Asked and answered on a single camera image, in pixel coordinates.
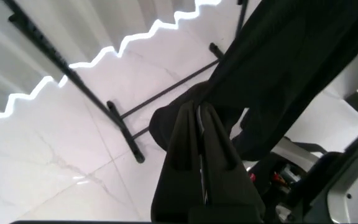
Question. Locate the white curtain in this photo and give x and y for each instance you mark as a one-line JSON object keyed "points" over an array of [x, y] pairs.
{"points": [[82, 21]]}

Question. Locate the black t-shirt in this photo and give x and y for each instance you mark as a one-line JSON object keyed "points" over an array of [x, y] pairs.
{"points": [[275, 62]]}

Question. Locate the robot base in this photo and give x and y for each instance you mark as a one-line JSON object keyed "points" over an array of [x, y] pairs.
{"points": [[346, 186]]}

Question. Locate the black clothes rack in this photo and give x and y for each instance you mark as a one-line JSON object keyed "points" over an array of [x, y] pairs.
{"points": [[130, 140]]}

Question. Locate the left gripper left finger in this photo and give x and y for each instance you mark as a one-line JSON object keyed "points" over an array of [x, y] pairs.
{"points": [[182, 186]]}

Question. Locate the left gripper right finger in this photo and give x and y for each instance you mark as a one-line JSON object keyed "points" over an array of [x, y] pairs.
{"points": [[232, 193]]}

